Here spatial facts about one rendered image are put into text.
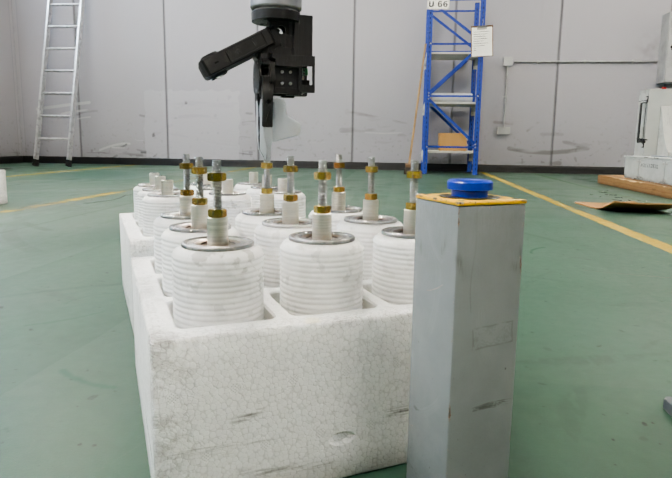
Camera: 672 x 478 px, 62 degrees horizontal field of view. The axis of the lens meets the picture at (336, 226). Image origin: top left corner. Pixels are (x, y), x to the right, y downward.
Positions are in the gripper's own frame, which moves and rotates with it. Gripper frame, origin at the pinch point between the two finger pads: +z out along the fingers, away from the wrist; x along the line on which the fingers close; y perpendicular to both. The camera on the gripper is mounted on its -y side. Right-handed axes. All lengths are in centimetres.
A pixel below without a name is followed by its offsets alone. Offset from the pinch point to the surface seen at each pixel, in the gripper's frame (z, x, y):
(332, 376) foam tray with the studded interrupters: 22.4, -31.2, 2.8
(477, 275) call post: 9.2, -43.2, 12.1
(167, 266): 13.4, -15.5, -13.7
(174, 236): 9.6, -16.3, -12.8
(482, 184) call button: 1.7, -41.6, 13.1
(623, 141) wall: -4, 471, 491
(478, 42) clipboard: -106, 473, 297
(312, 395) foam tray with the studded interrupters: 24.1, -31.5, 0.6
